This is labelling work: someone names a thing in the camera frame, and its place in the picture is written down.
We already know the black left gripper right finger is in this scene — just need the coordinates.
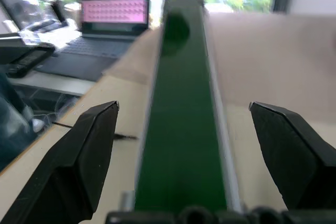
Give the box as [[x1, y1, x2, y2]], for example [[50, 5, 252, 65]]
[[248, 101, 336, 212]]

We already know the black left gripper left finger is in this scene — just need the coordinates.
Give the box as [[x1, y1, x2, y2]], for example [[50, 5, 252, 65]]
[[0, 100, 120, 224]]

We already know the dark blue chair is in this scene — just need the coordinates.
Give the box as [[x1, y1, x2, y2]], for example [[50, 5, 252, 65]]
[[0, 71, 46, 173]]

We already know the white side desk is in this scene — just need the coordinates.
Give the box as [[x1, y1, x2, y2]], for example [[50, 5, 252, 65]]
[[7, 68, 97, 97]]

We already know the black handheld device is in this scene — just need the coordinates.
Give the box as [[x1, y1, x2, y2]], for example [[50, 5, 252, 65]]
[[0, 42, 56, 79]]

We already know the green conveyor belt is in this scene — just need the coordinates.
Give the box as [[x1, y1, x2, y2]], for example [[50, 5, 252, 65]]
[[103, 0, 336, 212]]

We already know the open grey laptop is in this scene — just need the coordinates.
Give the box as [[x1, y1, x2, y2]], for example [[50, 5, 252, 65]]
[[34, 0, 151, 82]]

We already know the small black stand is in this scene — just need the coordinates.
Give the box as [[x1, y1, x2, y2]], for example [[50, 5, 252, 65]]
[[50, 0, 69, 26]]

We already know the dark computer monitor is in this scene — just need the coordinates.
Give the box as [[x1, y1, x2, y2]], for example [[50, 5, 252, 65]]
[[0, 0, 80, 36]]

